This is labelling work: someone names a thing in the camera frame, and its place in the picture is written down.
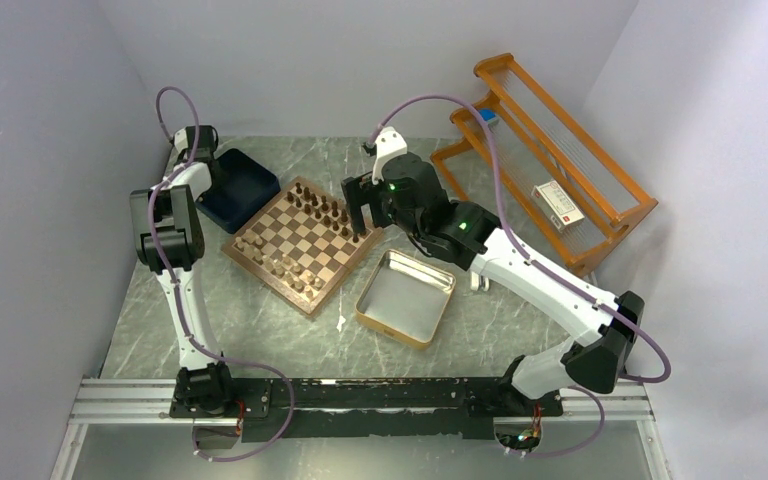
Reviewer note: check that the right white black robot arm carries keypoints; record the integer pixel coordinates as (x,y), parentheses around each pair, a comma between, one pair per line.
(598,323)

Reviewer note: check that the white plastic clip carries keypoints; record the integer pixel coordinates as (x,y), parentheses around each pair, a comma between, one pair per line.
(479,282)

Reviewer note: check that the red white card box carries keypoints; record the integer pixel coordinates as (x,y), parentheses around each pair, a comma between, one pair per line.
(557,205)

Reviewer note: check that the wooden chess board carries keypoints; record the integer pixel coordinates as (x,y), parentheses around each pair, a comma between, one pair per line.
(306,233)

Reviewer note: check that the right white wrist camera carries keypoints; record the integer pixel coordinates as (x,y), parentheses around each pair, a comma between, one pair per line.
(387,145)

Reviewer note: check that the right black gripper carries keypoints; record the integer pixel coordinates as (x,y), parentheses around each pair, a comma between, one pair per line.
(361,190)

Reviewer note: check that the aluminium frame rail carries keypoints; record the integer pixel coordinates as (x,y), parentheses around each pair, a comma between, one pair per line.
(147,402)

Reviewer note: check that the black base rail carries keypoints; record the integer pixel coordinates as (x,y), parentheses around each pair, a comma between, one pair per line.
(344,408)

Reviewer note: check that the orange wooden rack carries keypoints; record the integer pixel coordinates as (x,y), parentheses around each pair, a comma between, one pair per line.
(537,141)

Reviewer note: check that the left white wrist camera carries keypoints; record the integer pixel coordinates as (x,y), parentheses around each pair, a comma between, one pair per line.
(180,141)

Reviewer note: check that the dark blue piece box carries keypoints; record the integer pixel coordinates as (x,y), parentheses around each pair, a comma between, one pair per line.
(241,189)

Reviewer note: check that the blue white small object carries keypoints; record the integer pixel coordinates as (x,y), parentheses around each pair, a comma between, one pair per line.
(489,116)

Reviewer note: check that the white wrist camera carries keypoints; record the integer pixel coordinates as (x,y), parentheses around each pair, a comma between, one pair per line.
(180,141)
(387,145)

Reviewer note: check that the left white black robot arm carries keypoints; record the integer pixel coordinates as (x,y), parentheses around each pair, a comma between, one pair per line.
(169,241)

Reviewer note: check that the gold-rimmed metal tin tray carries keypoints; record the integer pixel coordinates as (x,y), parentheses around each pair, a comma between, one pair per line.
(405,299)

